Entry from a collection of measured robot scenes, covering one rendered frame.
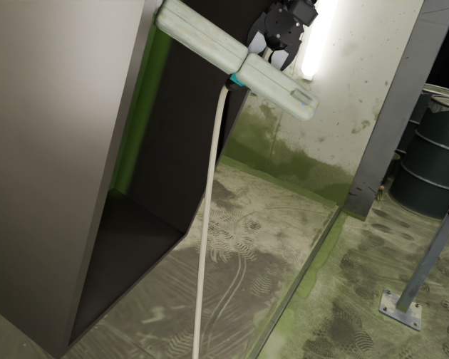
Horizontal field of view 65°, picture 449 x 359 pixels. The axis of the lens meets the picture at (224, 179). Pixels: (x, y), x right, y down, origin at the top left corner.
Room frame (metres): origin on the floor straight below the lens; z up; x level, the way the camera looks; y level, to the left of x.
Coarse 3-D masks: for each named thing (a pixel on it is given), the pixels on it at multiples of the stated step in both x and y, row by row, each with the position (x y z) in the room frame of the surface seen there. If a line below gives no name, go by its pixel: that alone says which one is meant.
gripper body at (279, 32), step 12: (312, 0) 0.74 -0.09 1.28; (264, 12) 0.73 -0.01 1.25; (276, 12) 0.69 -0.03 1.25; (288, 12) 0.69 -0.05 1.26; (264, 24) 0.68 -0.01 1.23; (276, 24) 0.68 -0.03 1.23; (288, 24) 0.69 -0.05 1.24; (300, 24) 0.70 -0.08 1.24; (264, 36) 0.68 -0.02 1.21; (276, 36) 0.68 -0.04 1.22; (288, 36) 0.68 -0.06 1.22; (276, 48) 0.72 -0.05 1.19
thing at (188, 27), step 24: (168, 0) 0.59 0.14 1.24; (168, 24) 0.58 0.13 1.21; (192, 24) 0.60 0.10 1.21; (192, 48) 0.61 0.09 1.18; (216, 48) 0.60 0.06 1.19; (240, 48) 0.61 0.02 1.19; (240, 72) 0.60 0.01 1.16; (264, 72) 0.61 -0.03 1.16; (264, 96) 0.63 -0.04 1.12; (288, 96) 0.61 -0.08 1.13; (312, 96) 0.63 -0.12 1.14
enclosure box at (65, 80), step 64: (0, 0) 0.54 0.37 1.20; (64, 0) 0.50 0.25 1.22; (128, 0) 0.47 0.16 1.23; (192, 0) 1.11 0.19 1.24; (256, 0) 1.05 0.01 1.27; (0, 64) 0.54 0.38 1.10; (64, 64) 0.50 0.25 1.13; (128, 64) 0.46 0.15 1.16; (192, 64) 1.10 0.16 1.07; (0, 128) 0.55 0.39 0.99; (64, 128) 0.50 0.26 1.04; (128, 128) 1.16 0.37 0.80; (192, 128) 1.09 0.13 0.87; (0, 192) 0.55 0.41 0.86; (64, 192) 0.50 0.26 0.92; (128, 192) 1.16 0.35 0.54; (192, 192) 1.08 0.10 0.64; (0, 256) 0.56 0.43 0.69; (64, 256) 0.50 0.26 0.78; (128, 256) 0.88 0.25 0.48; (64, 320) 0.50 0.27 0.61
